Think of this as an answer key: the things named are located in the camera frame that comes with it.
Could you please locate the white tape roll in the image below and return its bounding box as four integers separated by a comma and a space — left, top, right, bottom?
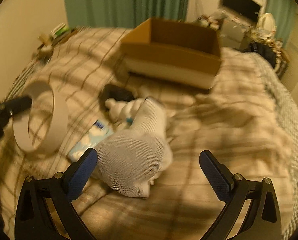
13, 80, 69, 158

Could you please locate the blue tissue pack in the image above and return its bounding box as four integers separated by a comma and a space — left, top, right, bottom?
67, 119, 114, 162

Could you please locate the white mesh sock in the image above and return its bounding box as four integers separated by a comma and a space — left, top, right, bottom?
93, 97, 173, 198

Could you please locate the black square case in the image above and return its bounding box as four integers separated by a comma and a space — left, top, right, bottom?
98, 83, 135, 110

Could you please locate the white rabbit figurine bottle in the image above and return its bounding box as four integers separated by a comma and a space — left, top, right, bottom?
105, 98, 145, 129

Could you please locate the bedside cardboard box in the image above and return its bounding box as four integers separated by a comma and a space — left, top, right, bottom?
33, 31, 77, 63

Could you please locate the green white book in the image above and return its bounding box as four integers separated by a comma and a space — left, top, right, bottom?
50, 23, 69, 39

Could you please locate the green checkered bedsheet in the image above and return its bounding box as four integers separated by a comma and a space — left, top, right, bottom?
247, 53, 298, 239

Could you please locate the beige plaid blanket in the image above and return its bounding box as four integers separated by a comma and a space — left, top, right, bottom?
0, 28, 295, 239

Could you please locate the large green curtain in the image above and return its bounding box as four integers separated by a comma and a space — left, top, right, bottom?
65, 0, 188, 28

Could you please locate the black jacket on chair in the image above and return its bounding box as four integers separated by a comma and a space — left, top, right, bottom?
242, 41, 277, 68

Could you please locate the brown cardboard box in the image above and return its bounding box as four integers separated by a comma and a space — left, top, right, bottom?
120, 18, 221, 90

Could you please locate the white oval vanity mirror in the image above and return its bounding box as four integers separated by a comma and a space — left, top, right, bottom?
257, 13, 277, 35

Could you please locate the small green curtain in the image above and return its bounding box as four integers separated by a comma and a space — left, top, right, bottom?
266, 0, 297, 47

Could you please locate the black wall television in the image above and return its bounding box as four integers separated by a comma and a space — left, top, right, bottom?
222, 0, 261, 23

